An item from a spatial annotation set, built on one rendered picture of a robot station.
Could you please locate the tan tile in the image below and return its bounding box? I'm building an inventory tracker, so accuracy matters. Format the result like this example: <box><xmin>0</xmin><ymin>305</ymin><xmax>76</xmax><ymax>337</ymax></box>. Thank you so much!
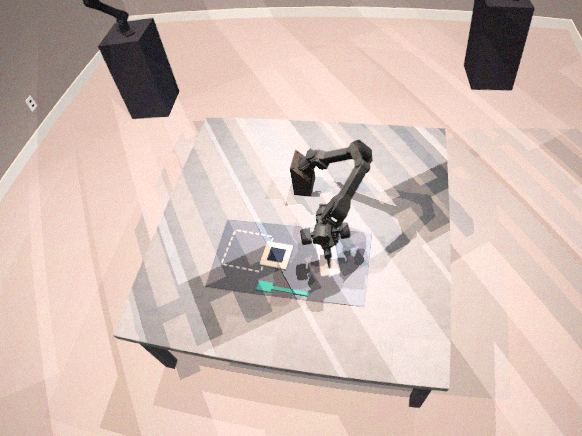
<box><xmin>260</xmin><ymin>242</ymin><xmax>293</xmax><ymax>270</ymax></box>

